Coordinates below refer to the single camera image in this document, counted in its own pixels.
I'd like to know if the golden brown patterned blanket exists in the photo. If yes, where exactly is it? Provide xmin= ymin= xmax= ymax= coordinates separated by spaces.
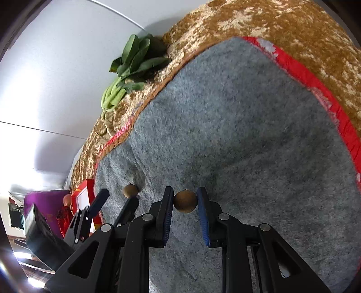
xmin=69 ymin=0 xmax=361 ymax=192

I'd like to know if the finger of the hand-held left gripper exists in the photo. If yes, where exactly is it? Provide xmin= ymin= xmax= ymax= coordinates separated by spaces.
xmin=113 ymin=197 xmax=140 ymax=227
xmin=63 ymin=189 xmax=110 ymax=250

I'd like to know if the leafy green vegetable bunch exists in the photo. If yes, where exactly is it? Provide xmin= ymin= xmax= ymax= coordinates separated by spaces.
xmin=101 ymin=34 xmax=172 ymax=112

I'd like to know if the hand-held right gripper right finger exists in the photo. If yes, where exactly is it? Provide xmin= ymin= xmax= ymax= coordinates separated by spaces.
xmin=197 ymin=186 xmax=332 ymax=293

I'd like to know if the grey felt mat red trim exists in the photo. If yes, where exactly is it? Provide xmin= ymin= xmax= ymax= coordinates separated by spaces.
xmin=94 ymin=36 xmax=361 ymax=293

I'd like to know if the red mesh bag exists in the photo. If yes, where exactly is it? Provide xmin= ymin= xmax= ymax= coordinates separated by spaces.
xmin=56 ymin=207 xmax=74 ymax=238

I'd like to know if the purple cloth bag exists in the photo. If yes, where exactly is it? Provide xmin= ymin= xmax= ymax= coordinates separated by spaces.
xmin=24 ymin=190 xmax=72 ymax=226

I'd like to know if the brown kiwi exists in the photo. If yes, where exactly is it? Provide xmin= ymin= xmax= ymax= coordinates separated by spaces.
xmin=123 ymin=184 xmax=139 ymax=198
xmin=173 ymin=190 xmax=198 ymax=212

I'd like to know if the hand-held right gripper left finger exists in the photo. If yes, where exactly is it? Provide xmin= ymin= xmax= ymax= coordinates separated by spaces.
xmin=44 ymin=186 xmax=174 ymax=293

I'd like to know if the red box with white inside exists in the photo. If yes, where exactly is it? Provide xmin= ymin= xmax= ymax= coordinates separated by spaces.
xmin=70 ymin=179 xmax=102 ymax=234

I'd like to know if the dark monitor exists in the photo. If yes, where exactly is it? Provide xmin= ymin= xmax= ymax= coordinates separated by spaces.
xmin=8 ymin=197 xmax=24 ymax=230

